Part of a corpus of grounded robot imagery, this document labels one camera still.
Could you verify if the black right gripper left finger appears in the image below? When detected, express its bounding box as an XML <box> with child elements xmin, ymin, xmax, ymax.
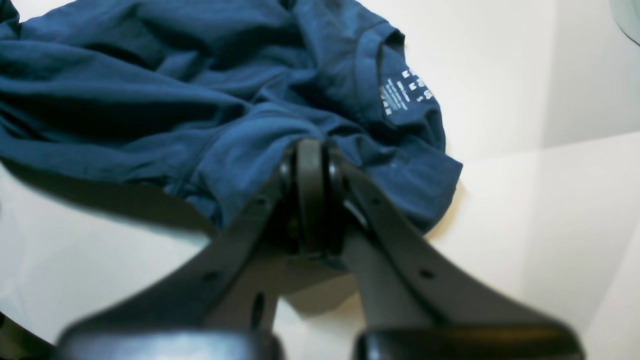
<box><xmin>52</xmin><ymin>139</ymin><xmax>313</xmax><ymax>360</ymax></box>

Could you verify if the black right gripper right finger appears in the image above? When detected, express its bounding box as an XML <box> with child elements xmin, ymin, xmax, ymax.
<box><xmin>311</xmin><ymin>140</ymin><xmax>586</xmax><ymax>360</ymax></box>

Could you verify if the dark blue t-shirt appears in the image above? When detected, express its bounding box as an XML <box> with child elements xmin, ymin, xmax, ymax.
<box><xmin>0</xmin><ymin>0</ymin><xmax>463</xmax><ymax>232</ymax></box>

